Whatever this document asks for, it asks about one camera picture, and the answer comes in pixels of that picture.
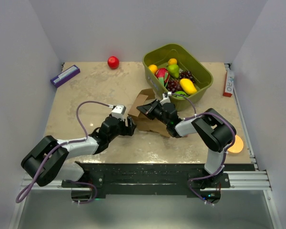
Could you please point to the purple rectangular box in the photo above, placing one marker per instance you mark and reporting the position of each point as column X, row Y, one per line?
column 65, row 76

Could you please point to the yellow mango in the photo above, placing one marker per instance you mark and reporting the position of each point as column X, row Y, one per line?
column 188, row 86

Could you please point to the red apple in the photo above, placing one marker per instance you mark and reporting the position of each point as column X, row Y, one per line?
column 113, row 62

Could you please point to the red white toothpaste box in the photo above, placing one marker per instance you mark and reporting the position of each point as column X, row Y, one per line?
column 229, row 84

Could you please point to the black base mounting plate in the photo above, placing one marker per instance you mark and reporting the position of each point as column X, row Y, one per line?
column 104, row 177

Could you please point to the dark purple grape bunch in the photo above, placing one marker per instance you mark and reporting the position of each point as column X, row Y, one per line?
column 186, row 75

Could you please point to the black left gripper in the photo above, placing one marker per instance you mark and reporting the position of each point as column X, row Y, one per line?
column 131, row 127

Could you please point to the aluminium front rail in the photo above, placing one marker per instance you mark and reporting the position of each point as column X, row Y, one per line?
column 230, row 180

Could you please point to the round yellow orange sponge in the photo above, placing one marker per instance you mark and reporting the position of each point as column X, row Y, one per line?
column 237, row 147

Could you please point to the green plastic tub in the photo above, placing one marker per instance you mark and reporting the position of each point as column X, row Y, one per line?
column 186, row 62

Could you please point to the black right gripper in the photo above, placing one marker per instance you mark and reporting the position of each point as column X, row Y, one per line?
column 148, row 109

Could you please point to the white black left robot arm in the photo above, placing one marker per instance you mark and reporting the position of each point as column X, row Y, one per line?
column 46, row 159

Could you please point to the yellow orange fruit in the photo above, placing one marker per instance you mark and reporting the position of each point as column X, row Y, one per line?
column 153, row 68

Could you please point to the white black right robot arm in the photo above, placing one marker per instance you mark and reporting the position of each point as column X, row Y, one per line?
column 215, row 131

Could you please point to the pink dragon fruit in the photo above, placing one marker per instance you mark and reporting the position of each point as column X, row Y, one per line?
column 162, row 75

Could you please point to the green pear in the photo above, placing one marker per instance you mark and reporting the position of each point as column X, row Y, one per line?
column 173, row 70

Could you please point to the red grape bunch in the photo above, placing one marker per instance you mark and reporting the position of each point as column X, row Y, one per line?
column 174, row 86

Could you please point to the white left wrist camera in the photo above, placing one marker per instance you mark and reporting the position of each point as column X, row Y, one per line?
column 118, row 112

